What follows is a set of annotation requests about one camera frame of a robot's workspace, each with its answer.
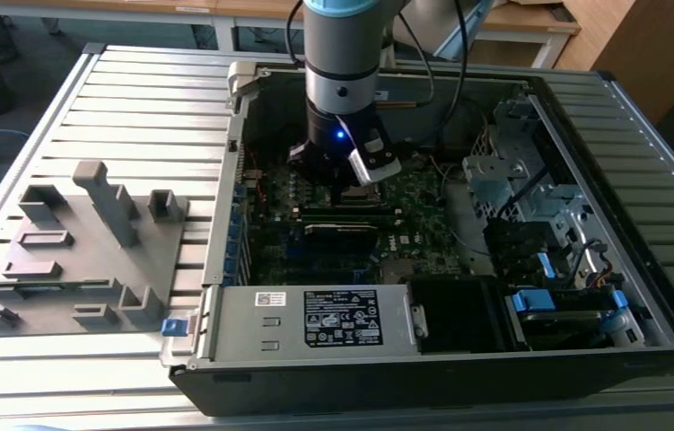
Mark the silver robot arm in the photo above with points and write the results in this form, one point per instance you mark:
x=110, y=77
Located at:
x=343, y=45

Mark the CPU socket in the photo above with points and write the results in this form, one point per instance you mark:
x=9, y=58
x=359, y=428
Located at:
x=367, y=203

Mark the RAM slot with white clips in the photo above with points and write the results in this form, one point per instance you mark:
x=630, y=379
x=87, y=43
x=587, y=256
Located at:
x=361, y=208

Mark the RAM slot with black clips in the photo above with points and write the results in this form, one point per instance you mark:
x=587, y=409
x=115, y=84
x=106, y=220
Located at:
x=343, y=218

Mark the black expansion card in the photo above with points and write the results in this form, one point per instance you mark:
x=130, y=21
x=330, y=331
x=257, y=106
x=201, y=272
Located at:
x=343, y=238

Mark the green motherboard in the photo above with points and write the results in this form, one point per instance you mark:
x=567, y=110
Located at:
x=427, y=233

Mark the silver metal drive cage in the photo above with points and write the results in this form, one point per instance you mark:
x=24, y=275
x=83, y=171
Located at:
x=487, y=179

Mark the grey power supply unit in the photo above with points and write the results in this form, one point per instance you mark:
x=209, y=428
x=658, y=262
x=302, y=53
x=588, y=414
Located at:
x=241, y=323

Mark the black plastic air shroud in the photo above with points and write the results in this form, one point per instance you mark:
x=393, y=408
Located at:
x=457, y=314

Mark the blue plastic bay latch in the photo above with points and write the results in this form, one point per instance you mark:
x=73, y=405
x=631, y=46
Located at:
x=546, y=266

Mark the grey parts rack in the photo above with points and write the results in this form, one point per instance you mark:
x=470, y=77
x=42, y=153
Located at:
x=103, y=278

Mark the blue case latch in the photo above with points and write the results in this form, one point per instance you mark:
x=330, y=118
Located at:
x=174, y=327

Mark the green RAM stick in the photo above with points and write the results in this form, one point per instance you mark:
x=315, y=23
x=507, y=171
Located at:
x=62, y=285

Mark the hard disk in blue carrier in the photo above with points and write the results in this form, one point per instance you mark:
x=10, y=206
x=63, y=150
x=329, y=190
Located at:
x=559, y=325

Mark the black PC case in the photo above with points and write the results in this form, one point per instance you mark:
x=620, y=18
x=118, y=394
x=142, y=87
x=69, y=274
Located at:
x=373, y=390

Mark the wooden cabinet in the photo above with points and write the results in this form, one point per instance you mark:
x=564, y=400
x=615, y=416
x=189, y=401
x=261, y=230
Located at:
x=660, y=45

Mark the wrist camera with black bracket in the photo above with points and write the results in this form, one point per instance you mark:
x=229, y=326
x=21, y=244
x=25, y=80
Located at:
x=379, y=173

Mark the wooden desk white frame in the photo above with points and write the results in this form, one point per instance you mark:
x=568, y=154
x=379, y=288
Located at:
x=134, y=4
x=529, y=22

